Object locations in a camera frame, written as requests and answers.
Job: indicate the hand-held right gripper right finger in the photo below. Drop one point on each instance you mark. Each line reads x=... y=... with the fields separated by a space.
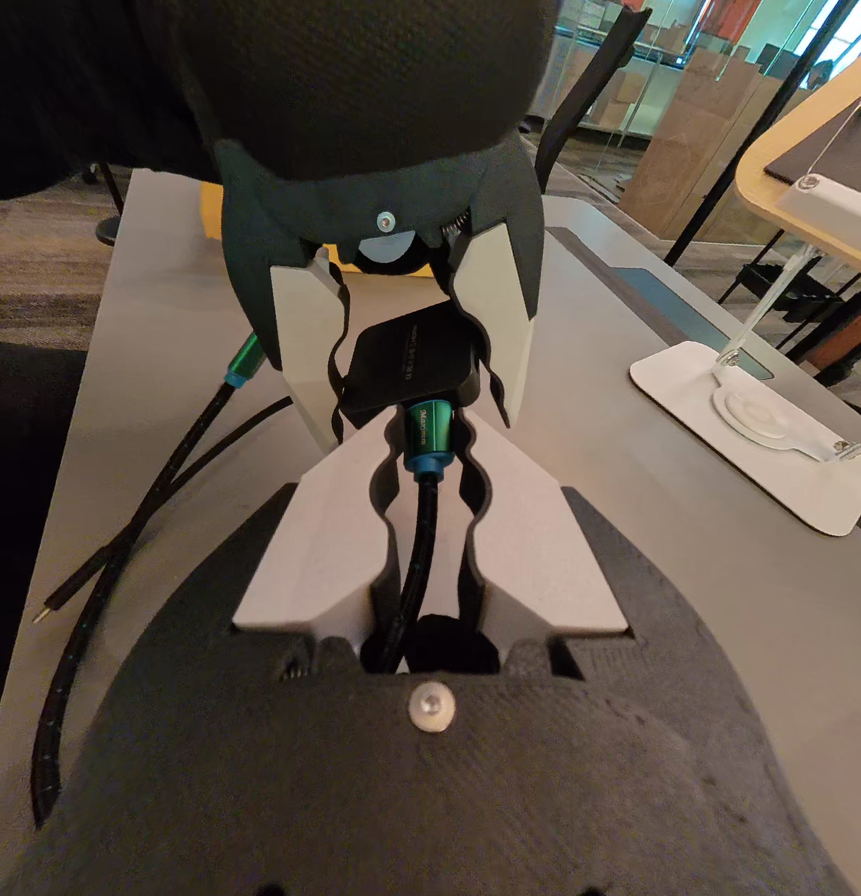
x=542 y=560

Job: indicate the brown cardboard box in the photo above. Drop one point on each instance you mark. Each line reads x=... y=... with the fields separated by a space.
x=696 y=140

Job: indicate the person's black-clothed body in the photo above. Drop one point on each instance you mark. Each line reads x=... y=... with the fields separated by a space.
x=18 y=490

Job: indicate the white desk stand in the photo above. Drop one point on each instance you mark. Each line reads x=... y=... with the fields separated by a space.
x=752 y=434

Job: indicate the dark multiport hub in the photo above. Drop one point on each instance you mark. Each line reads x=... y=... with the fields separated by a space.
x=409 y=350

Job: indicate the black stand pole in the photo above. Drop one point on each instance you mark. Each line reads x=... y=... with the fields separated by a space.
x=759 y=133

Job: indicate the yellow plastic bin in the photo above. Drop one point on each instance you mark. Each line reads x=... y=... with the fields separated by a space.
x=210 y=210

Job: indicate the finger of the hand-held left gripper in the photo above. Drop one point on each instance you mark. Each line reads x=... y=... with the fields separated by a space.
x=500 y=301
x=301 y=329

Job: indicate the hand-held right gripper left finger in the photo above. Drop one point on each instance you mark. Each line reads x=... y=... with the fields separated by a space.
x=318 y=553

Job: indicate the person's left forearm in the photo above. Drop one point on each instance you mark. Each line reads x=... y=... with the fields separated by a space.
x=74 y=84

